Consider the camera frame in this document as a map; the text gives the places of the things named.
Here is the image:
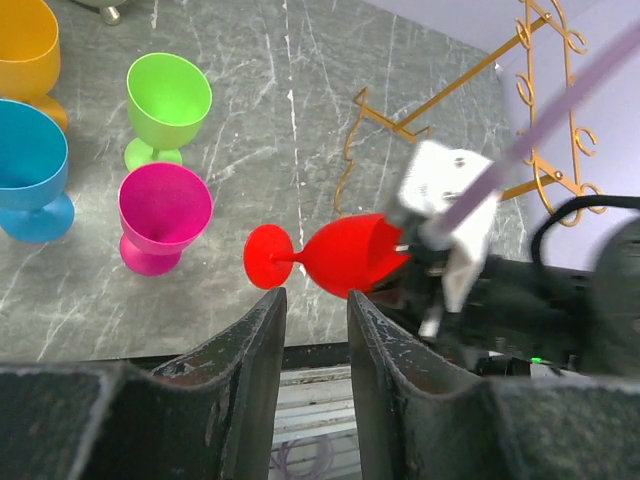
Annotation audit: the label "pink plastic wine glass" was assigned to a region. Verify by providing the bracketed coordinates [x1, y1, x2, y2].
[118, 163, 214, 276]

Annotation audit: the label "red plastic wine glass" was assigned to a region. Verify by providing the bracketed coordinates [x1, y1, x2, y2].
[243, 213, 409, 299]

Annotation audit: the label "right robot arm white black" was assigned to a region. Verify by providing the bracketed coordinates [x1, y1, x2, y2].
[368, 195, 639, 378]

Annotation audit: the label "orange plastic wine glass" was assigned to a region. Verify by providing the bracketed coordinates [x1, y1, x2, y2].
[0, 0, 68, 130]

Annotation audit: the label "blue plastic wine glass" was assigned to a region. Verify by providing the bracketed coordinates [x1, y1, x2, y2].
[1, 99, 75, 243]

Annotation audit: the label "green plastic wine glass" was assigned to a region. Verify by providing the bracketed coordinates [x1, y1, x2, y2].
[124, 52, 214, 171]

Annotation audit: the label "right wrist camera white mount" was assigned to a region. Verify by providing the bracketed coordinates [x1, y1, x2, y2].
[385, 140, 502, 341]

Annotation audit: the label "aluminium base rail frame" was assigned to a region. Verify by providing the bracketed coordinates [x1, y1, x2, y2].
[269, 365, 362, 479]

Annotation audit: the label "loose cables under frame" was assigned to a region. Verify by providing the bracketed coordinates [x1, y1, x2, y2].
[269, 434, 334, 480]

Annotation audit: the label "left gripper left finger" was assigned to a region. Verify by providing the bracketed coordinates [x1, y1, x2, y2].
[1, 288, 287, 479]

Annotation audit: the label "gold wire wine glass rack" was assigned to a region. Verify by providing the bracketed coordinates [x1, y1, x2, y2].
[333, 0, 606, 221]

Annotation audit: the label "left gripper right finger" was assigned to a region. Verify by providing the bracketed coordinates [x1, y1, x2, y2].
[347, 292, 639, 479]

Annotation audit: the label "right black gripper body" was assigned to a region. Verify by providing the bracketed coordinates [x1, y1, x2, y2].
[369, 242, 480, 350]

